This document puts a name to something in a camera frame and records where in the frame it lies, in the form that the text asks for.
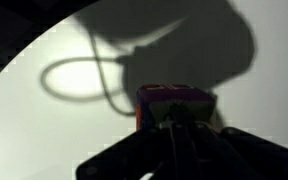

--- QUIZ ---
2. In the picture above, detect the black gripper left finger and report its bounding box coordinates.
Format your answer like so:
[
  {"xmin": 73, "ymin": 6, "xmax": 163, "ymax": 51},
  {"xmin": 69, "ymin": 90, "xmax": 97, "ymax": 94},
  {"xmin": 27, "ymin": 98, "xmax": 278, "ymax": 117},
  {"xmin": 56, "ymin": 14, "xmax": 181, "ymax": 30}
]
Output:
[{"xmin": 75, "ymin": 103, "xmax": 180, "ymax": 180}]

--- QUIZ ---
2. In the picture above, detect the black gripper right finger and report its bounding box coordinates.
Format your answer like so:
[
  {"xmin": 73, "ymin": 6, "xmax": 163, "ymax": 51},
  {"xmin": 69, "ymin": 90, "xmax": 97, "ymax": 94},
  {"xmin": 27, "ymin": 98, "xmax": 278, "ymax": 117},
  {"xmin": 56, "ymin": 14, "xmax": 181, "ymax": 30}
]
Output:
[{"xmin": 178, "ymin": 103, "xmax": 288, "ymax": 180}]

